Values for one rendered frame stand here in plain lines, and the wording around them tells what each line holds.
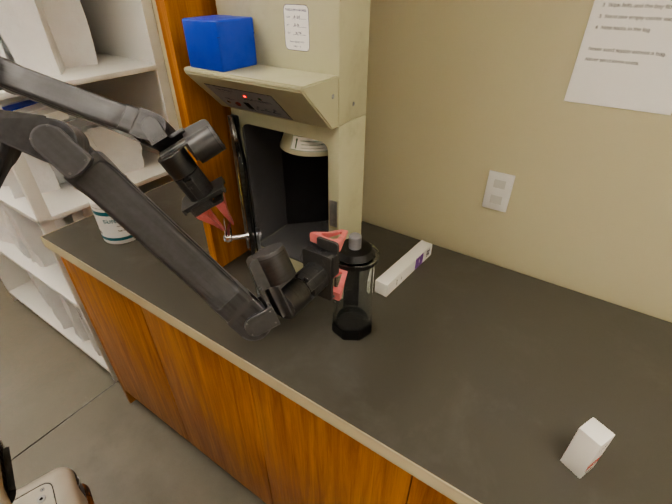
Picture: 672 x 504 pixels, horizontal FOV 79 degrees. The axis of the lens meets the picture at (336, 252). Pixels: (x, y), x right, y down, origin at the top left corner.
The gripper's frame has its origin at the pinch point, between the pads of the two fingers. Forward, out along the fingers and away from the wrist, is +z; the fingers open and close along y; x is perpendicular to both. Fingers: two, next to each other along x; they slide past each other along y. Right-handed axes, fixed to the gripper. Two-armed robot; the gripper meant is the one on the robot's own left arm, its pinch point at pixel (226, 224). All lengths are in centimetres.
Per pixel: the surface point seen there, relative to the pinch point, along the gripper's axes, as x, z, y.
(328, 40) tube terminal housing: 1.1, -22.7, -37.5
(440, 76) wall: -22, 5, -66
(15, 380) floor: -86, 58, 156
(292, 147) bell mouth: -9.4, -4.1, -21.6
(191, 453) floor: -24, 95, 80
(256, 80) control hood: 1.6, -23.2, -22.0
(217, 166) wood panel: -23.7, -4.3, -1.6
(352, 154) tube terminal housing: -0.9, 1.1, -32.7
